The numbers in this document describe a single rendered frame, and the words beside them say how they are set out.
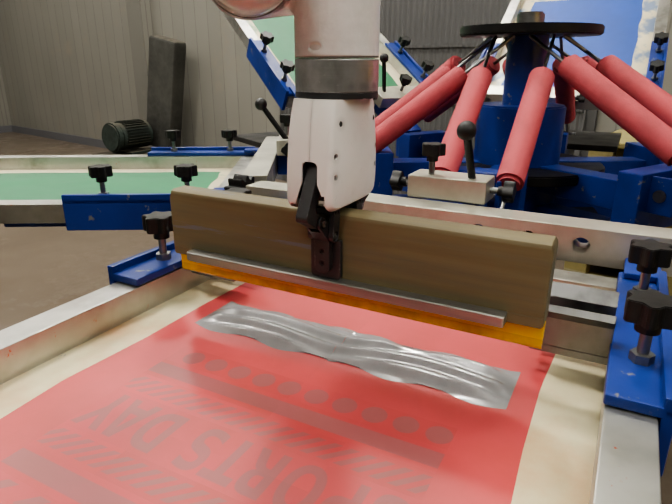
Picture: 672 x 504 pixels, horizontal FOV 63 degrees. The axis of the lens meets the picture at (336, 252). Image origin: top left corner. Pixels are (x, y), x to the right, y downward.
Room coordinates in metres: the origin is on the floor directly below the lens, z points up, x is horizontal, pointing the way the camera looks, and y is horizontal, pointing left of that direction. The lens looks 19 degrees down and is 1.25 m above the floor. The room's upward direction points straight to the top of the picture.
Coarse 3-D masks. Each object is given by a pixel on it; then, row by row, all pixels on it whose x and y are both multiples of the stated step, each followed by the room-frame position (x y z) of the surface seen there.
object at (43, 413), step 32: (256, 288) 0.69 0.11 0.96; (192, 320) 0.59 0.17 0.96; (320, 320) 0.59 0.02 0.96; (352, 320) 0.59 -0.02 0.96; (128, 352) 0.51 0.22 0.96; (160, 352) 0.51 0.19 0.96; (224, 352) 0.51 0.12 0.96; (256, 352) 0.51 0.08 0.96; (288, 352) 0.51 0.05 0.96; (64, 384) 0.45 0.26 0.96; (96, 384) 0.45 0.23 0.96; (32, 416) 0.40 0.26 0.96; (64, 416) 0.40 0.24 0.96; (0, 448) 0.36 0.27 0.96
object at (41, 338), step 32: (128, 288) 0.60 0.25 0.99; (160, 288) 0.64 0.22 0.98; (608, 288) 0.61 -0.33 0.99; (32, 320) 0.52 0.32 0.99; (64, 320) 0.52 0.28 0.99; (96, 320) 0.55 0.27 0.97; (0, 352) 0.46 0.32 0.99; (32, 352) 0.48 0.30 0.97; (0, 384) 0.45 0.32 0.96; (608, 416) 0.35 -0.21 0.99; (640, 416) 0.35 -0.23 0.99; (608, 448) 0.32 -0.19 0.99; (640, 448) 0.32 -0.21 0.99; (608, 480) 0.29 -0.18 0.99; (640, 480) 0.29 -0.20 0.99
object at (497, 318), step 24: (216, 264) 0.55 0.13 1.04; (240, 264) 0.54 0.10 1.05; (264, 264) 0.53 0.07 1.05; (336, 288) 0.49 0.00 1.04; (360, 288) 0.47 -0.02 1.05; (384, 288) 0.47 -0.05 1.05; (432, 312) 0.44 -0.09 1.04; (456, 312) 0.43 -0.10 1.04; (480, 312) 0.42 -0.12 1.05; (504, 312) 0.42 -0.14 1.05
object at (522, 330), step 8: (184, 256) 0.61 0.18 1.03; (200, 264) 0.59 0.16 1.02; (240, 272) 0.57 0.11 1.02; (272, 280) 0.55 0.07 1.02; (280, 280) 0.54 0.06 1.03; (312, 288) 0.52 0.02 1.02; (344, 296) 0.51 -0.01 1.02; (352, 296) 0.50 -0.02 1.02; (384, 304) 0.49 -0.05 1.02; (424, 312) 0.47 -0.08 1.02; (456, 320) 0.45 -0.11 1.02; (464, 320) 0.45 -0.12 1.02; (496, 328) 0.44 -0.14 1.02; (504, 328) 0.43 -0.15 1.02; (512, 328) 0.43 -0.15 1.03; (520, 328) 0.43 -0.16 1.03; (528, 328) 0.42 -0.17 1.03; (536, 328) 0.42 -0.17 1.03; (544, 328) 0.42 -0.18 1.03; (528, 336) 0.42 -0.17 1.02; (536, 336) 0.42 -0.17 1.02
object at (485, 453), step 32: (384, 320) 0.59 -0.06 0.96; (448, 352) 0.51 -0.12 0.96; (480, 352) 0.51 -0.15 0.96; (512, 352) 0.51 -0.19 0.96; (544, 352) 0.51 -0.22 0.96; (320, 384) 0.45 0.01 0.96; (352, 384) 0.45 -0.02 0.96; (384, 384) 0.45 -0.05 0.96; (416, 384) 0.45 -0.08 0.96; (448, 416) 0.40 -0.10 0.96; (480, 416) 0.40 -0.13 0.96; (512, 416) 0.40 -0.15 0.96; (448, 448) 0.36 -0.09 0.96; (480, 448) 0.36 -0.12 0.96; (512, 448) 0.36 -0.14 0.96; (448, 480) 0.33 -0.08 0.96; (480, 480) 0.33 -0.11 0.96; (512, 480) 0.33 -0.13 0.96
